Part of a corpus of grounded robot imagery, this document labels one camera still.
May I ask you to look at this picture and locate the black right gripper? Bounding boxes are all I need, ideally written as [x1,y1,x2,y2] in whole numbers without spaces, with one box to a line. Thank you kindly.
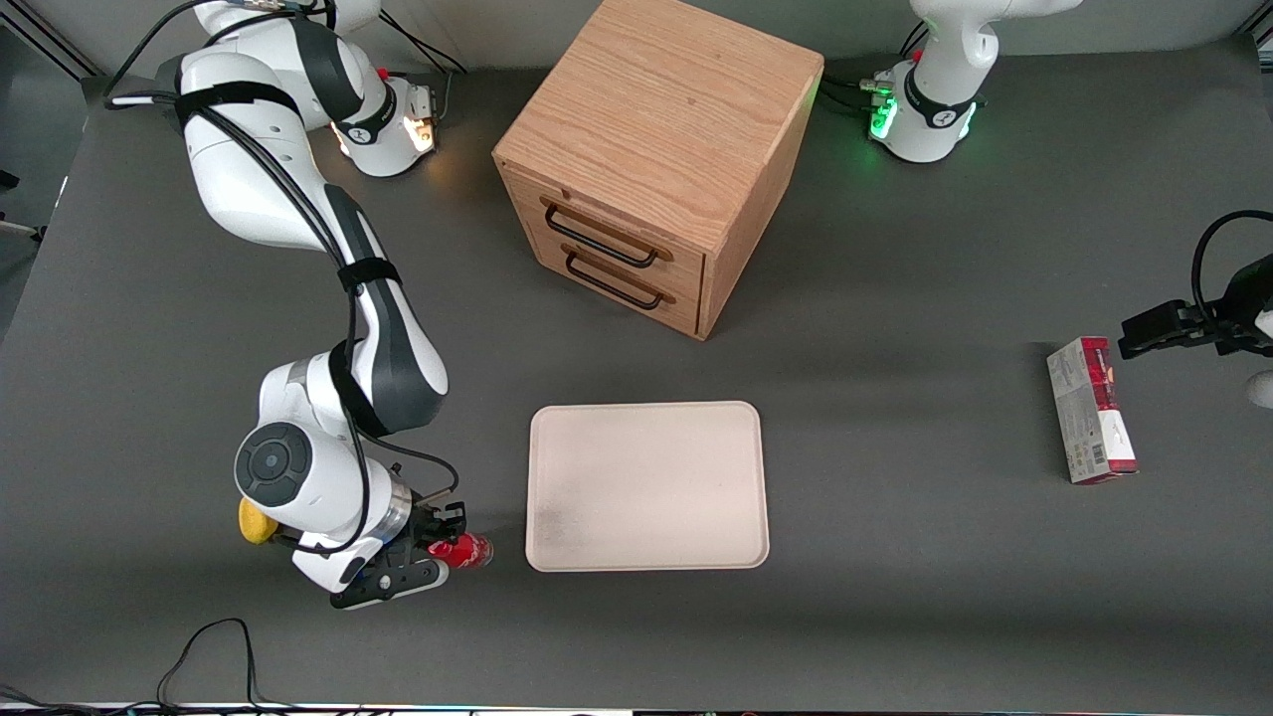
[373,502,468,568]

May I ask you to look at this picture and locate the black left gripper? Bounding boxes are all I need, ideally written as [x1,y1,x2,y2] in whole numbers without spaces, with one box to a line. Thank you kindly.
[1119,254,1273,360]

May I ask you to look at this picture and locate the red coke bottle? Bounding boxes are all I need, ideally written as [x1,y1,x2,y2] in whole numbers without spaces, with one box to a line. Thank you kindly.
[428,532,494,571]

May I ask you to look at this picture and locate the cream rectangular tray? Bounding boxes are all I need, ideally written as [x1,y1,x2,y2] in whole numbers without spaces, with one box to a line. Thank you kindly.
[525,401,772,574]

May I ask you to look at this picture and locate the red and white carton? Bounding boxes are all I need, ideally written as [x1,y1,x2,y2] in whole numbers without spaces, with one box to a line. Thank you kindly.
[1045,336,1141,486]

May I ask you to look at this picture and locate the yellow lemon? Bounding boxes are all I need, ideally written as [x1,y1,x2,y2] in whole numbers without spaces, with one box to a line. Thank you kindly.
[238,497,280,546]

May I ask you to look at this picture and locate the wooden drawer front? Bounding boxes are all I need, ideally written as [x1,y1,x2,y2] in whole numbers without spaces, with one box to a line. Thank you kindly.
[502,164,709,299]
[532,231,707,337]

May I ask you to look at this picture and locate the dark grey table mat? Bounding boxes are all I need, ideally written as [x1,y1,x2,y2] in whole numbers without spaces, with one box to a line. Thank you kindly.
[0,35,1273,712]

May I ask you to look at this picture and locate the wooden drawer cabinet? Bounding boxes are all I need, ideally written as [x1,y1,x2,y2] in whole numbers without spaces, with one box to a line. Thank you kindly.
[492,0,825,342]

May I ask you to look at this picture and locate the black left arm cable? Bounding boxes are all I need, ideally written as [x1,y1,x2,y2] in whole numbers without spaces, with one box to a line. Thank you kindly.
[1190,210,1273,321]

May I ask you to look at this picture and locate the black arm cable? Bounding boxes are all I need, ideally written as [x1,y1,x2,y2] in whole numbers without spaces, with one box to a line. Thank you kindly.
[1190,210,1273,321]
[104,0,464,558]

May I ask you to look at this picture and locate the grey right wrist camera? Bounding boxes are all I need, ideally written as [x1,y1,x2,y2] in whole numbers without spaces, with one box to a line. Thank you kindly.
[331,559,451,611]

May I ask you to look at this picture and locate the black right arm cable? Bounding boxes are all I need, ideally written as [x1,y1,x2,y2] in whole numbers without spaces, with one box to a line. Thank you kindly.
[104,0,464,558]

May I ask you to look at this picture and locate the thin black looped cable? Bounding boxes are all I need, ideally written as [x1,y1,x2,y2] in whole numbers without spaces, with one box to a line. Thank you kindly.
[0,618,299,716]

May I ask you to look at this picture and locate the black drawer handle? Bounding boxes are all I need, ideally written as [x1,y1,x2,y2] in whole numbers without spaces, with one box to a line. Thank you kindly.
[562,244,677,311]
[542,199,674,269]

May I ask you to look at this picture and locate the black left base cables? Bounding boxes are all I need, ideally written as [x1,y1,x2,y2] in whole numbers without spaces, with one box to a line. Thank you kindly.
[823,18,931,115]

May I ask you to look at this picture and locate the black base cables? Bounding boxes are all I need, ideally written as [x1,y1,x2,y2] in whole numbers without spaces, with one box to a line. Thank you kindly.
[378,10,470,77]
[823,18,931,115]

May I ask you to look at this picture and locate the black right base cables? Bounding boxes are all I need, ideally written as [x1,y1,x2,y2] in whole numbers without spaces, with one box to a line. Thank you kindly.
[378,10,470,77]

